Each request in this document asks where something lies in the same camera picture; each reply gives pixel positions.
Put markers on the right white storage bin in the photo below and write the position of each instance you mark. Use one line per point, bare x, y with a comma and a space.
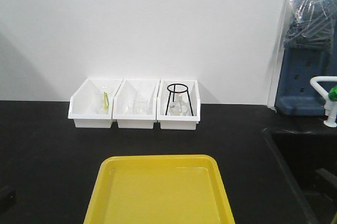
178, 122

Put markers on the black lab sink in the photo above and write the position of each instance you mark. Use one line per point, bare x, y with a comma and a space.
308, 161

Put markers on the glass funnel with yellow-green stick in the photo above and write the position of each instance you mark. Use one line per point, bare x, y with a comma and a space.
102, 99

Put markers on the middle white storage bin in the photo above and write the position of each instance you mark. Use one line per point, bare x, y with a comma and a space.
124, 96

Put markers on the yellow plastic tray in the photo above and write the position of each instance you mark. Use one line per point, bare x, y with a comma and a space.
159, 189

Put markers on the left white storage bin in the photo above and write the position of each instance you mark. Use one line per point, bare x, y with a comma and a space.
82, 108

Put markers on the white storage bin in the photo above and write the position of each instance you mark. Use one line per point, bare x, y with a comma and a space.
124, 96
82, 108
178, 122

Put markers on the blue pegboard drying rack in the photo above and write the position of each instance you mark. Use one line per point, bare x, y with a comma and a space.
295, 96

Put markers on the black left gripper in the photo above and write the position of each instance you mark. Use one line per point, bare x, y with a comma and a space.
8, 197

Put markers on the clear glass beakers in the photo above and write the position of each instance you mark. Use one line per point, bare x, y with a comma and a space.
138, 104

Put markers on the clear plastic bag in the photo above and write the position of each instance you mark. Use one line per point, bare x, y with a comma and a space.
312, 25

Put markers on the white lab faucet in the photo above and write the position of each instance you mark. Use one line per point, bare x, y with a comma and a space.
329, 97

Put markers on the black wire tripod stand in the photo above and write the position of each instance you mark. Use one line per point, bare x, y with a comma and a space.
177, 88

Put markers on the clear glass flask in bin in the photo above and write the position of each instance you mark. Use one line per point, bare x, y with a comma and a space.
179, 105

